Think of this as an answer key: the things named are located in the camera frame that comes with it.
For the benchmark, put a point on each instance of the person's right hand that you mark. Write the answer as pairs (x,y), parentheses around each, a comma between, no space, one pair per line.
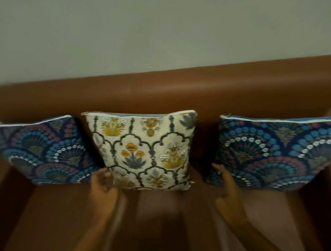
(230,196)

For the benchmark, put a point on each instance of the person's left hand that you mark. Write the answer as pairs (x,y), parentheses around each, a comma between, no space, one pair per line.
(103,194)

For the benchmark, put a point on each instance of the person's left fingers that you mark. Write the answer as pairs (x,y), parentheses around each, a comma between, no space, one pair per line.
(104,173)

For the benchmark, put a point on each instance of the person's right fingers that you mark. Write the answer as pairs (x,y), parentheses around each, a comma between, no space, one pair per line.
(221,178)

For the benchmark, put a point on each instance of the cream floral cushion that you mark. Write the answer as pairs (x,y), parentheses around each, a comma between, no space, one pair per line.
(144,147)

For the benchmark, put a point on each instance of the blue peacock pattern cushion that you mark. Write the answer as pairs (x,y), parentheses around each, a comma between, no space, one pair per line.
(44,150)
(274,152)

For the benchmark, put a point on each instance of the brown leather sofa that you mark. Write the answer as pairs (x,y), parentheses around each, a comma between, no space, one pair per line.
(181,90)

